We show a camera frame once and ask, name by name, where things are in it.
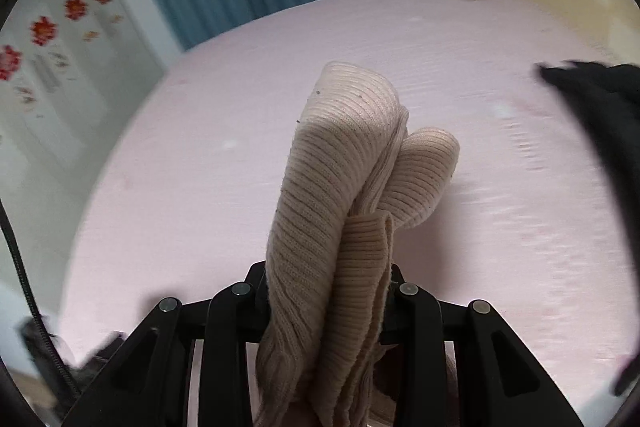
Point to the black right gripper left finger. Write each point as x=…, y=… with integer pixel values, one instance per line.
x=235, y=317

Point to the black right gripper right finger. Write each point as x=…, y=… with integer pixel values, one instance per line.
x=413, y=372

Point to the beige ribbed knit sweater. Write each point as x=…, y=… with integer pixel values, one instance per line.
x=355, y=176

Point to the pink bed sheet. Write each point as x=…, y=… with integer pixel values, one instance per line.
x=186, y=200

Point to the black garment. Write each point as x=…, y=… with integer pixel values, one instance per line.
x=605, y=100

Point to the white wardrobe with flower stickers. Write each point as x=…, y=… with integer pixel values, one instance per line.
x=73, y=73

